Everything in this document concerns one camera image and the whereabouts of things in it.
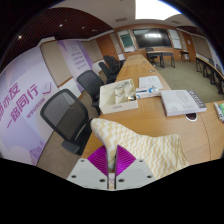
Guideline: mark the white open cardboard box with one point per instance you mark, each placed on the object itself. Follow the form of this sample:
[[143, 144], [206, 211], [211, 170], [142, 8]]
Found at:
[[118, 107]]

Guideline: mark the dark-legged wooden desk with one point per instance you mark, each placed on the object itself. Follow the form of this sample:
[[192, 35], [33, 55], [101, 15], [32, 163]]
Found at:
[[161, 53]]

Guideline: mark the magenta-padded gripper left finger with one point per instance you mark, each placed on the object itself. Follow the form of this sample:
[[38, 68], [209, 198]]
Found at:
[[98, 163]]

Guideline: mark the brown wooden door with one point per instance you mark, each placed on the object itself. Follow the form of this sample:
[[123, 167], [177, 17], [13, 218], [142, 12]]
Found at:
[[105, 46], [189, 45]]

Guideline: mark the large white book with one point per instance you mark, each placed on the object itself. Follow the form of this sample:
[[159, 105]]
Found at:
[[180, 101]]

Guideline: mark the black mesh office chair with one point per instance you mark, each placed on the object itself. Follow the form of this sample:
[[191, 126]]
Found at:
[[63, 116], [90, 83]]

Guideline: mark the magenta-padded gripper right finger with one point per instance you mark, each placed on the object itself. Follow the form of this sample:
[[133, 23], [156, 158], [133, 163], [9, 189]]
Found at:
[[125, 161]]

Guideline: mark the plain white whiteboard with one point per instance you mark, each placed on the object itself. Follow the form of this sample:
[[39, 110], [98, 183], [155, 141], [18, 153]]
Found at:
[[174, 39]]

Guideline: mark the cream zigzag striped towel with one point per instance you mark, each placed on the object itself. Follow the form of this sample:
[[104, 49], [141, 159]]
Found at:
[[153, 151]]

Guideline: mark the white and blue paper pack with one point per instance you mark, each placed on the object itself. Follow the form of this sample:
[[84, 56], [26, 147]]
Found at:
[[150, 83]]

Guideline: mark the tall purple and white banner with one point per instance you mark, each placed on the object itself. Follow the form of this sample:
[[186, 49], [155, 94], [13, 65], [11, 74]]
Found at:
[[75, 60]]

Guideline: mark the whiteboard with green sheet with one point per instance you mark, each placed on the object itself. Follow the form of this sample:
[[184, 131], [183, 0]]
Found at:
[[126, 40]]

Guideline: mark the small dark round disc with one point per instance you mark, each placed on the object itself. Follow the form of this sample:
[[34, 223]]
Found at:
[[191, 116]]

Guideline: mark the bright ceiling light panel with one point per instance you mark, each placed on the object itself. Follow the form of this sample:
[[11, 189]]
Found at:
[[156, 9]]

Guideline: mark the row of black chairs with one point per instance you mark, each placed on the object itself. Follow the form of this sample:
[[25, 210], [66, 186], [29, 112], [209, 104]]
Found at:
[[218, 73]]

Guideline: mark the large purple wall poster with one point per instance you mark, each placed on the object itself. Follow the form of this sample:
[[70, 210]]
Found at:
[[23, 100]]

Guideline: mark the large black wall screen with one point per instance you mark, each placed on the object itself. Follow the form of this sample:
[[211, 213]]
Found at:
[[151, 37]]

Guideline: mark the black chair behind desk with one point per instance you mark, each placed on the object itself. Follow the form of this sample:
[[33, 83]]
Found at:
[[150, 50]]

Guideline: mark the small wooden side table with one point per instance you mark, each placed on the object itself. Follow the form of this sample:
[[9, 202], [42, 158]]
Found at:
[[184, 51]]

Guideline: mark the long curved wooden table row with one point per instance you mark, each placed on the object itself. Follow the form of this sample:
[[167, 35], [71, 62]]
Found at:
[[208, 65]]

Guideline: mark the group of black office chairs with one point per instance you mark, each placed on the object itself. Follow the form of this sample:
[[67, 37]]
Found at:
[[110, 65]]

